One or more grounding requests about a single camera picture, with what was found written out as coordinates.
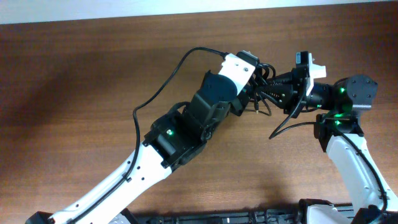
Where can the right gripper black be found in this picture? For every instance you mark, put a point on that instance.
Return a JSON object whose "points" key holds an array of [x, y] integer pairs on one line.
{"points": [[293, 99]]}

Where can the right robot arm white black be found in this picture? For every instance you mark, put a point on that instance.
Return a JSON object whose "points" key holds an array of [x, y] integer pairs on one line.
{"points": [[338, 129]]}

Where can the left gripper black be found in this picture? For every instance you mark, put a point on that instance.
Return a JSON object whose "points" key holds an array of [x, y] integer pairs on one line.
{"points": [[242, 101]]}

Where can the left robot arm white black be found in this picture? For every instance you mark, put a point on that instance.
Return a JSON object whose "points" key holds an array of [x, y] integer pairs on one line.
{"points": [[173, 140]]}

